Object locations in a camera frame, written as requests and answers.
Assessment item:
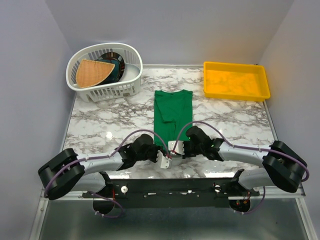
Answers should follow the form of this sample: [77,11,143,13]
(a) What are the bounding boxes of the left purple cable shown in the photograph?
[43,129,173,218]

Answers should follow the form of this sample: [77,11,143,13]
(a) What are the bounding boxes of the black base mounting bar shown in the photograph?
[98,171,259,209]

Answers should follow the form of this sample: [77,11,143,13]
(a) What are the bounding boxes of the yellow plastic tray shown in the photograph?
[203,61,271,102]

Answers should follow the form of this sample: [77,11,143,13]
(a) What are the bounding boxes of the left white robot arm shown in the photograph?
[38,134,164,200]

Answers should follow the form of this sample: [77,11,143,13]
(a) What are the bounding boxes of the green t shirt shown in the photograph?
[153,89,193,147]

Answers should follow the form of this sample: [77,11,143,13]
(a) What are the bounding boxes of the dark teal round plate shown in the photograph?
[96,52,125,85]

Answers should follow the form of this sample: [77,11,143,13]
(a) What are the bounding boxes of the orange woven fan mat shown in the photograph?
[75,59,115,89]

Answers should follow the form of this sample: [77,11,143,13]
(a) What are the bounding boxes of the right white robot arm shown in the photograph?
[183,126,308,196]

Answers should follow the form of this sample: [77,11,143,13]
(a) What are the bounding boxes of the white plastic laundry basket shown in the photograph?
[65,42,143,102]

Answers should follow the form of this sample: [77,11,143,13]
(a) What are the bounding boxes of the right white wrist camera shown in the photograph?
[168,140,185,158]

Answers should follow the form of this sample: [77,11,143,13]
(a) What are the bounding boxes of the aluminium frame rail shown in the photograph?
[39,184,306,201]

